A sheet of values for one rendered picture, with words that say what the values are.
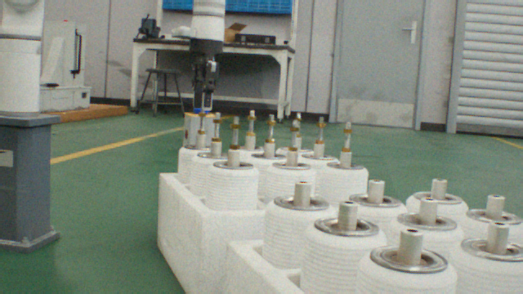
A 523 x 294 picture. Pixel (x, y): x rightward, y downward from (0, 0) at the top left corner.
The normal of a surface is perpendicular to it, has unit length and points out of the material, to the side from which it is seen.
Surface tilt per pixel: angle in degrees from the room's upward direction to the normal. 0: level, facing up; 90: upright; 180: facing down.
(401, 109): 90
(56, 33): 90
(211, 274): 90
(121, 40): 90
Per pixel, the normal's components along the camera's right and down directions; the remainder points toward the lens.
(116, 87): -0.16, 0.11
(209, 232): 0.36, 0.14
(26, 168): 0.56, 0.08
